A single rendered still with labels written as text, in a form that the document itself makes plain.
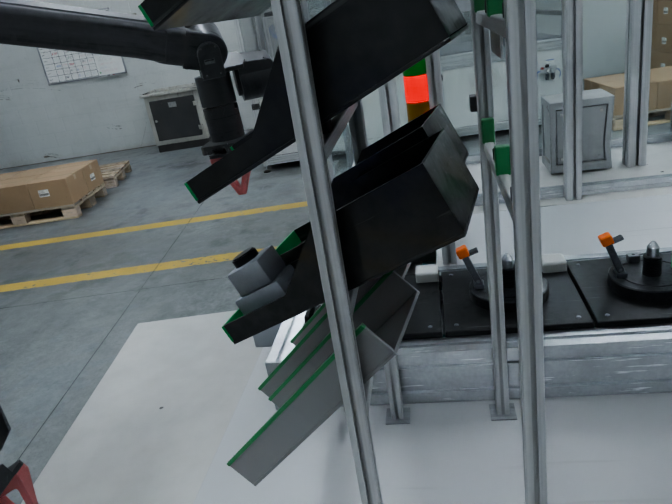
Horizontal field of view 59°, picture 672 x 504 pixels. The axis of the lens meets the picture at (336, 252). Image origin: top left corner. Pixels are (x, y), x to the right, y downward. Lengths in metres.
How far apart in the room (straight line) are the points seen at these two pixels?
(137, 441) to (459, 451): 0.56
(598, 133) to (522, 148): 1.68
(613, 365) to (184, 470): 0.70
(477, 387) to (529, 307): 0.51
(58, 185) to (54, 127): 3.86
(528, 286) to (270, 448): 0.35
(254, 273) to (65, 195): 5.75
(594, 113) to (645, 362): 1.23
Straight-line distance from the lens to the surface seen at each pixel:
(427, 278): 1.20
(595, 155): 2.19
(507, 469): 0.93
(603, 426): 1.02
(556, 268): 1.22
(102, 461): 1.13
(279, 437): 0.70
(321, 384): 0.63
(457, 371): 1.02
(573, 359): 1.03
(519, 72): 0.48
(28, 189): 6.49
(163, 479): 1.04
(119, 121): 9.73
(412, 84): 1.18
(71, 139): 10.08
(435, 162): 0.54
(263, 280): 0.64
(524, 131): 0.49
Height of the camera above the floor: 1.50
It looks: 22 degrees down
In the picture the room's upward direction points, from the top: 9 degrees counter-clockwise
